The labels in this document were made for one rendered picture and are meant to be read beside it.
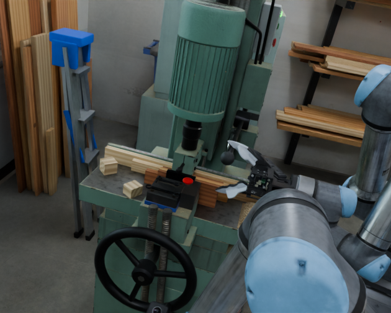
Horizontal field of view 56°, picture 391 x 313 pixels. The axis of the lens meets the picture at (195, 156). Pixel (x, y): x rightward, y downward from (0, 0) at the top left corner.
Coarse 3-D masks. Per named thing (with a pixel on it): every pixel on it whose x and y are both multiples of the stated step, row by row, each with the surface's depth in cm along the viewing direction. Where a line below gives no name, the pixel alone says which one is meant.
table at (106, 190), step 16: (96, 176) 120; (112, 176) 122; (128, 176) 124; (144, 176) 125; (80, 192) 116; (96, 192) 115; (112, 192) 114; (144, 192) 117; (112, 208) 116; (128, 208) 114; (208, 208) 115; (224, 208) 117; (240, 208) 118; (192, 224) 111; (208, 224) 110; (224, 224) 110; (144, 240) 106; (192, 240) 106; (224, 240) 111
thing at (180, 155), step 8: (200, 144) 123; (176, 152) 116; (184, 152) 116; (192, 152) 117; (200, 152) 124; (176, 160) 117; (184, 160) 116; (192, 160) 115; (184, 168) 117; (192, 168) 117
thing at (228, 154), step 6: (240, 114) 123; (246, 114) 123; (234, 120) 124; (240, 120) 122; (246, 120) 123; (234, 126) 126; (240, 126) 116; (246, 126) 124; (234, 138) 104; (228, 150) 95; (222, 156) 90; (228, 156) 90; (222, 162) 90; (228, 162) 90
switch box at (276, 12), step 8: (264, 8) 122; (280, 8) 121; (264, 16) 123; (272, 16) 122; (264, 24) 124; (272, 24) 123; (256, 32) 126; (264, 32) 125; (272, 32) 124; (256, 40) 127; (272, 40) 126; (256, 48) 128
